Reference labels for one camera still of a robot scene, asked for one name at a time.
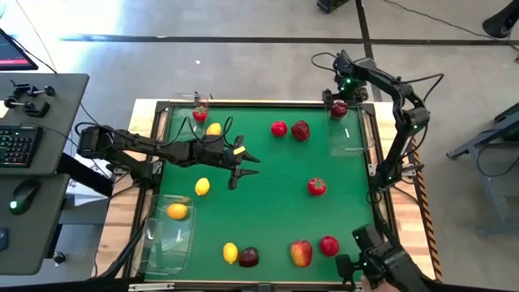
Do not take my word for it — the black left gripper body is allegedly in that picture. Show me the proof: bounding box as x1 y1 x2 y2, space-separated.
204 135 247 191

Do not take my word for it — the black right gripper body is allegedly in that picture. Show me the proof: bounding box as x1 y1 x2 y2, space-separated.
323 74 369 103

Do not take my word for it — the red tomato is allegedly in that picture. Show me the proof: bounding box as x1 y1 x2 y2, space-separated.
307 177 328 197
270 120 289 138
320 235 340 257

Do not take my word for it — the red strawberry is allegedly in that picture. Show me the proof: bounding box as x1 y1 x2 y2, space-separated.
191 105 209 124

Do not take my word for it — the orange-tinted yellow lemon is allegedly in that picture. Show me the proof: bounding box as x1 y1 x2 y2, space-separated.
166 203 189 221

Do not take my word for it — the red yellow apple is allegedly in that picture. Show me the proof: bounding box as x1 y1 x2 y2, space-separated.
290 239 314 268

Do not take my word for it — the clear plastic basket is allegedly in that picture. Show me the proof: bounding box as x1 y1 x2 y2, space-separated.
324 97 376 157
139 194 197 277
164 93 210 157

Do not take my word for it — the green table mat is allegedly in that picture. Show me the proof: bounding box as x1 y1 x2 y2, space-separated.
156 105 384 284

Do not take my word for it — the black floor stand base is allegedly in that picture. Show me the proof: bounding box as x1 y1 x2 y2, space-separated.
315 0 352 15

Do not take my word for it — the yellow black hazard strip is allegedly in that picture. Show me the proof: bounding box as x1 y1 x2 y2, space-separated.
401 109 443 281

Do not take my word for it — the grey desk top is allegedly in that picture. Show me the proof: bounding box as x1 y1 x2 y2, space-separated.
0 173 71 276
0 72 90 176

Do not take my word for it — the black round floor base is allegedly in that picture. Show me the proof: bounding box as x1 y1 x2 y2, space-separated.
481 0 519 40

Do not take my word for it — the grey metal cart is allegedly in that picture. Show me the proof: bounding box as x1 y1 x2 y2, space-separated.
445 103 519 238

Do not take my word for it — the black clamp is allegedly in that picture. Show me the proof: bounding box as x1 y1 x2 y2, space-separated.
3 97 52 118
10 79 57 99

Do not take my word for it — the black computer mouse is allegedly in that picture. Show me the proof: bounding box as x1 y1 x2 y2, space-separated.
8 178 41 216

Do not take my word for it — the backlit keyboard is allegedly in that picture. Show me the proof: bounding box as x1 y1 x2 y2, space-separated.
0 125 44 169

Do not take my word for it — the computer monitor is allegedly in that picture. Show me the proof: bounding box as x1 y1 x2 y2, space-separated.
0 28 40 72

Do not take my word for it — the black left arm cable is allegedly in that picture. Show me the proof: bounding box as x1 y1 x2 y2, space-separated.
75 115 235 144

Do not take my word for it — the black table frame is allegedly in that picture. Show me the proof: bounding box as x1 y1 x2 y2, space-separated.
97 99 437 285

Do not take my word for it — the silver metal bracket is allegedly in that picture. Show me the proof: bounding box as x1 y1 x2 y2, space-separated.
128 283 176 292

